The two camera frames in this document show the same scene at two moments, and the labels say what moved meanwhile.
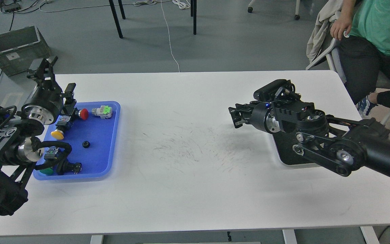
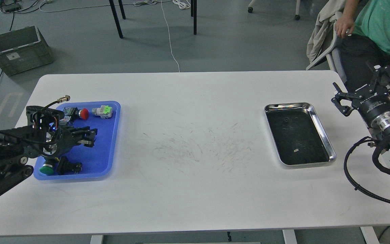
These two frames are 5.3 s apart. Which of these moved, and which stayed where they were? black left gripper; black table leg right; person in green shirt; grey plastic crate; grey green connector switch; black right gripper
Moved: black right gripper; black left gripper
Stayed: grey plastic crate; grey green connector switch; person in green shirt; black table leg right
